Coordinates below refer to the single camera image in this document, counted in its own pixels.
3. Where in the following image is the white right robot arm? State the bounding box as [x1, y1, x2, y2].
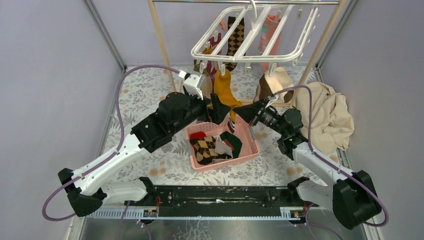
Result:
[234, 101, 382, 230]

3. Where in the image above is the pink sock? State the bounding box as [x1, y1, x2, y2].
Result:
[258, 14, 281, 73]

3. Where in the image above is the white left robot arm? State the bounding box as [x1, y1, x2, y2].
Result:
[58, 92, 231, 217]

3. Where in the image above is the red patterned sock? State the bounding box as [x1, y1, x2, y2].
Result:
[189, 131, 206, 140]

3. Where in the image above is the wooden drying rack frame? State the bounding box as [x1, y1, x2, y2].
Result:
[147, 0, 349, 109]

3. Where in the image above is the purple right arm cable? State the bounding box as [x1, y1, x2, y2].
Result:
[271, 85, 389, 228]

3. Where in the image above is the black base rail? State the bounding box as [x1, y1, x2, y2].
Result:
[132, 185, 319, 221]

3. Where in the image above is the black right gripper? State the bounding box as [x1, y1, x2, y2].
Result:
[233, 96, 288, 137]

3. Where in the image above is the pink plastic basket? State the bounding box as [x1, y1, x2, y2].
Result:
[184, 116, 260, 173]

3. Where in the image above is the grey sock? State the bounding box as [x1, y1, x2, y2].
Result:
[212, 139, 234, 164]

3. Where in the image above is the cream sock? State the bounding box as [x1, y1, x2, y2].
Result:
[253, 66, 295, 102]

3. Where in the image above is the maroon hanging sock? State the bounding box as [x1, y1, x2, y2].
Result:
[203, 31, 222, 78]

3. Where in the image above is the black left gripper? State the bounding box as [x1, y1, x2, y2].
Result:
[169, 89, 230, 135]

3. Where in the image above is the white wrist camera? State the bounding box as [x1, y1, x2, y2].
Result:
[263, 94, 280, 109]
[178, 70, 206, 100]

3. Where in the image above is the beige crumpled cloth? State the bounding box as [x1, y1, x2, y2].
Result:
[294, 82, 355, 156]

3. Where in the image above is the olive green striped sock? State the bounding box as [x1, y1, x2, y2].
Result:
[193, 60, 210, 77]

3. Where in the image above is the floral patterned mat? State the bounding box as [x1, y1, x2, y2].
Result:
[94, 65, 349, 187]

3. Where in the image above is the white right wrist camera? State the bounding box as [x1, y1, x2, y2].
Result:
[263, 94, 280, 109]

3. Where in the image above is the brown argyle sock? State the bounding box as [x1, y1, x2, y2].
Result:
[189, 136, 219, 165]
[225, 16, 245, 72]

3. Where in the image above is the mustard yellow striped sock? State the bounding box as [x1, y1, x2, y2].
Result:
[213, 68, 242, 134]

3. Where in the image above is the white plastic clip hanger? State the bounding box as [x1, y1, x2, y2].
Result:
[190, 0, 325, 70]

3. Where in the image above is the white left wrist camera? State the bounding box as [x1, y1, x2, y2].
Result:
[178, 70, 206, 100]

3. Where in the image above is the dark green sock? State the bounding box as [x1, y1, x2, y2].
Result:
[219, 131, 243, 159]

